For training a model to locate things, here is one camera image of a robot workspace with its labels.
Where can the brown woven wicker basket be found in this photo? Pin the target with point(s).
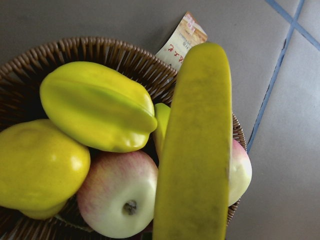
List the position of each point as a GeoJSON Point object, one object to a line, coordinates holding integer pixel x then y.
{"type": "Point", "coordinates": [20, 80]}

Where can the yellow starfruit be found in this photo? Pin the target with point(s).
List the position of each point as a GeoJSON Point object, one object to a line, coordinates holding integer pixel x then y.
{"type": "Point", "coordinates": [98, 106]}

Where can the pink peach fruit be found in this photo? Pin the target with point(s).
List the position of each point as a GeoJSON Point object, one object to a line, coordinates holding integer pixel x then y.
{"type": "Point", "coordinates": [117, 198]}
{"type": "Point", "coordinates": [240, 173]}

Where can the paper price tag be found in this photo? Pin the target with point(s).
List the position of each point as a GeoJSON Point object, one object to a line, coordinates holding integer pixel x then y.
{"type": "Point", "coordinates": [187, 34]}

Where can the yellow lemon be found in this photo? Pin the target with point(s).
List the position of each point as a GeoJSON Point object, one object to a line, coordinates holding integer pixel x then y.
{"type": "Point", "coordinates": [40, 168]}

